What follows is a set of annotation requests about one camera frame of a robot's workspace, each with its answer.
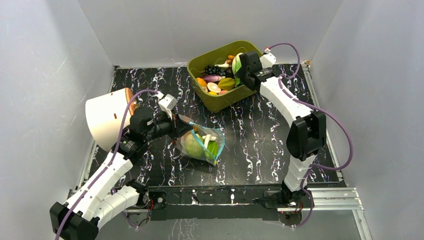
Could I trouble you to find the toy mushroom half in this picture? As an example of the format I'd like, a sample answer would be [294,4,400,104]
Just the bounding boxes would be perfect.
[207,82,222,94]

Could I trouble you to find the green toy cabbage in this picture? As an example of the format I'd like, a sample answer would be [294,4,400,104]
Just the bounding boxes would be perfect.
[183,133,204,159]

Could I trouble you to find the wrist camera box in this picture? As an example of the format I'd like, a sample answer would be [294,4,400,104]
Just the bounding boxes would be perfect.
[259,47,277,69]
[158,94,178,120]

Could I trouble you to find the clear zip top bag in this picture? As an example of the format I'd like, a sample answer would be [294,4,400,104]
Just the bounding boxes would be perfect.
[176,122,225,166]

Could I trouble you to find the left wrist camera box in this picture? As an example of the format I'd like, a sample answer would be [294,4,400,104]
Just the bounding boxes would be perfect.
[158,94,178,120]

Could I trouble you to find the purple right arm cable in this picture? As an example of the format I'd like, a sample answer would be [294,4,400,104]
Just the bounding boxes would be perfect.
[264,42,354,229]

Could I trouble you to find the olive green plastic bin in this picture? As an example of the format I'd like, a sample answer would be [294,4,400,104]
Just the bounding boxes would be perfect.
[187,40,260,113]

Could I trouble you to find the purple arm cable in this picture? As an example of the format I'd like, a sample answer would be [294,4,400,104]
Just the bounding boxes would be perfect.
[54,89,165,240]
[264,42,354,229]

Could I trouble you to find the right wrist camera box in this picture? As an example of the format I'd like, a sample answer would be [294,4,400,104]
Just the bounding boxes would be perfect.
[259,47,277,69]

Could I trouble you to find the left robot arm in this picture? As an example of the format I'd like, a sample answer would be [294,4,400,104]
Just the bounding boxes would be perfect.
[49,108,193,240]

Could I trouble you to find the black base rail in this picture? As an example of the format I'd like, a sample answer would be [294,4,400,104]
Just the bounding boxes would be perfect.
[141,182,363,224]

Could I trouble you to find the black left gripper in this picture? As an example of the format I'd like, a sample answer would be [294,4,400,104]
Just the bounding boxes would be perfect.
[144,109,193,142]

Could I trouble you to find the orange toy ginger root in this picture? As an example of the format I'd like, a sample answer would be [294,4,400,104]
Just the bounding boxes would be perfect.
[226,55,235,65]

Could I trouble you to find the yellow toy star fruit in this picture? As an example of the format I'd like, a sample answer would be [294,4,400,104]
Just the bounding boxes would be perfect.
[218,77,236,91]

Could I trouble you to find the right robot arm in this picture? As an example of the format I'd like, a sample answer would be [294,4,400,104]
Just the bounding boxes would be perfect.
[234,51,327,209]

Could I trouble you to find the green toy star fruit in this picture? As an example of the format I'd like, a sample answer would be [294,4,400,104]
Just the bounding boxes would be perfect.
[205,141,219,160]

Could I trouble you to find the white toy mushroom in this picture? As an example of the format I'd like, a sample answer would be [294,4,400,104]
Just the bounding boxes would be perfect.
[202,134,217,148]

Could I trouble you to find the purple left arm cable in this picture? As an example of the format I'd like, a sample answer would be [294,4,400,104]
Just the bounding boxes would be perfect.
[54,89,165,240]

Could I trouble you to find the toy napa cabbage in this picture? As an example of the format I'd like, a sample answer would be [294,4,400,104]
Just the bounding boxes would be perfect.
[231,52,243,88]

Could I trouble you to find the orange toy fruit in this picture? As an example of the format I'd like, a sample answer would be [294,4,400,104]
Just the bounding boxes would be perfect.
[196,77,207,87]

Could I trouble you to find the black toy grapes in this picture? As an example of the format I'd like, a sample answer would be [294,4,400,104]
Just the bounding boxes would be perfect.
[203,65,227,77]

